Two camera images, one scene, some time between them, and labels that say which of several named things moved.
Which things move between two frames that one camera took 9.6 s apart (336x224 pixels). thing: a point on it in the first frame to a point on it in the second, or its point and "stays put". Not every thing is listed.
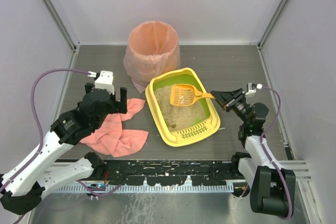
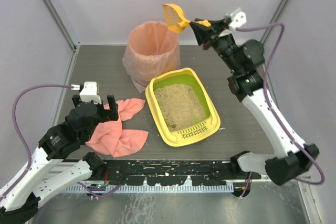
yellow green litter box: [182, 106] stays put
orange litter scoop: [185, 95] to [175, 19]
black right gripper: [233, 98] to [210, 35]
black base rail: [170, 172] stays put
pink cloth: [110, 138] stays put
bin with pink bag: [153, 48] stays put
